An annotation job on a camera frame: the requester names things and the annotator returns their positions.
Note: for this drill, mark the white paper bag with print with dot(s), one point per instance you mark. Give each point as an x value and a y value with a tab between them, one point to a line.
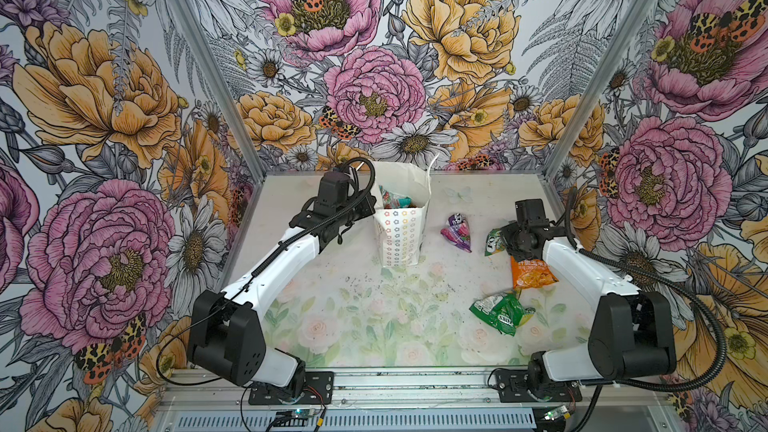
400	232

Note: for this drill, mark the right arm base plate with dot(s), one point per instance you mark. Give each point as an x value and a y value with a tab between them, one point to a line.
515	386

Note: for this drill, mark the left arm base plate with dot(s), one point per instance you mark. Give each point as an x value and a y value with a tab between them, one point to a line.
309	388

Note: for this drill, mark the green snack bag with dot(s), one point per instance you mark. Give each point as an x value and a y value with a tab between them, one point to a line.
503	312

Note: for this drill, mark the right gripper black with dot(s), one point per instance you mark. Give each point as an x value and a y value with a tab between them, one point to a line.
506	231

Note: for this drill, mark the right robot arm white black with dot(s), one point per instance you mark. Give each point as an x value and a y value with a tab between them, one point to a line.
631	335

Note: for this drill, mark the orange snack bag right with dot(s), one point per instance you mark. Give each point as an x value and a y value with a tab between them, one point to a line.
531	274

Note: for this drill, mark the purple snack packet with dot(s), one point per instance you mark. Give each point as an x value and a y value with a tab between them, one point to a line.
457	232

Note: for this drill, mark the aluminium front rail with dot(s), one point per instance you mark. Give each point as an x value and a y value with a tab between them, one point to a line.
410	387

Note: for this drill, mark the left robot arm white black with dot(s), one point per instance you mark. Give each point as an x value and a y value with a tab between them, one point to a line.
226	336

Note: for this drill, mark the white vented box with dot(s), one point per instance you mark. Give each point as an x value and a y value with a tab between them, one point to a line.
505	419

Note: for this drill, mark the teal Fox's candy bag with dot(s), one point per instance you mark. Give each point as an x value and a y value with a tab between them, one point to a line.
391	200

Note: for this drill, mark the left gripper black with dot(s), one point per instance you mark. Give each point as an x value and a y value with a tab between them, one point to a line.
368	206

